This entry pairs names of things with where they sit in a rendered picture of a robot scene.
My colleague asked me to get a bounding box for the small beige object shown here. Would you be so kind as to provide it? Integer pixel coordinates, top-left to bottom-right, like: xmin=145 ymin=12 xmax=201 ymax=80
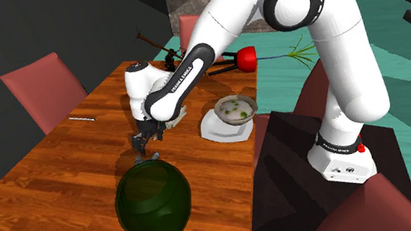
xmin=162 ymin=107 xmax=191 ymax=131

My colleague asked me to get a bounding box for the dark bare twig plant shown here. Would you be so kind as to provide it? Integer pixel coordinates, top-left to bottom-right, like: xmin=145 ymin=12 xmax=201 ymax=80
xmin=129 ymin=20 xmax=189 ymax=78

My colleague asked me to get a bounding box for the white square plate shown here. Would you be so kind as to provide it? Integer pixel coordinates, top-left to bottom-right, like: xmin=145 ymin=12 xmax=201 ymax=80
xmin=197 ymin=101 xmax=258 ymax=148

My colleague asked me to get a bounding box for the dark robot stand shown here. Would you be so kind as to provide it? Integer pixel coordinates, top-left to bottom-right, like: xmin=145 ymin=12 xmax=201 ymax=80
xmin=230 ymin=92 xmax=411 ymax=231

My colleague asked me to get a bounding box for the grey bowl of soup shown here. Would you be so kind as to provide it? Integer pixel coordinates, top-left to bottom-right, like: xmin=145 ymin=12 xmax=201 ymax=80
xmin=212 ymin=91 xmax=262 ymax=131

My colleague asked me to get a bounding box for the dark red dining chair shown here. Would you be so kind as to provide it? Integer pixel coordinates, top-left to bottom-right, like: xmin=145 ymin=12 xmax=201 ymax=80
xmin=240 ymin=56 xmax=342 ymax=167
xmin=271 ymin=167 xmax=411 ymax=231

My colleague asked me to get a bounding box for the wooden dining table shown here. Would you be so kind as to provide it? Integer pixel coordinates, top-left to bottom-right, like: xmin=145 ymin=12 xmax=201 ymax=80
xmin=0 ymin=41 xmax=282 ymax=231

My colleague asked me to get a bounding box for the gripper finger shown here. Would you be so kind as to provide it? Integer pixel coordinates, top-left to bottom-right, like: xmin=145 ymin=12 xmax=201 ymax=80
xmin=129 ymin=133 xmax=148 ymax=158
xmin=154 ymin=126 xmax=167 ymax=142

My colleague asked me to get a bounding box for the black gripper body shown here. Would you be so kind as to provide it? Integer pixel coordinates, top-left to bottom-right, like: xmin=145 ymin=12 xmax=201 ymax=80
xmin=135 ymin=116 xmax=166 ymax=143

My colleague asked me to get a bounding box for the dark green round vase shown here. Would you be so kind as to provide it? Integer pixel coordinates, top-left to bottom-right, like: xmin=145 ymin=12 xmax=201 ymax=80
xmin=109 ymin=154 xmax=197 ymax=231

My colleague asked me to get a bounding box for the red pot with green plant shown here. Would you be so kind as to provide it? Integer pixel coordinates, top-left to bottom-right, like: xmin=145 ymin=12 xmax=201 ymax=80
xmin=203 ymin=31 xmax=321 ymax=85

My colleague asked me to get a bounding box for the silver pen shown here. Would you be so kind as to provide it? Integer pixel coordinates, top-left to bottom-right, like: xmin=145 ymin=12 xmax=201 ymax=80
xmin=68 ymin=113 xmax=98 ymax=126

